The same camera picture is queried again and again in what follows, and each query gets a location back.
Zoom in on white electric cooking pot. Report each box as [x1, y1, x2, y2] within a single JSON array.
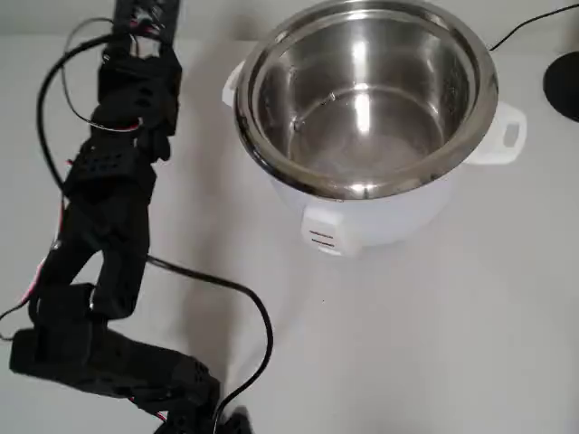
[[221, 62, 528, 259]]

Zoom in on stainless steel inner pot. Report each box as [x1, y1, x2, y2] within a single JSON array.
[[233, 0, 500, 203]]

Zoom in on black round base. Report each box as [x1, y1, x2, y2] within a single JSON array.
[[541, 53, 579, 124]]

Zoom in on thick black cable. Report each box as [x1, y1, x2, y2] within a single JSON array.
[[38, 17, 275, 434]]

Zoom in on thin black cable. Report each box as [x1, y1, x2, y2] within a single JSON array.
[[487, 3, 579, 53]]

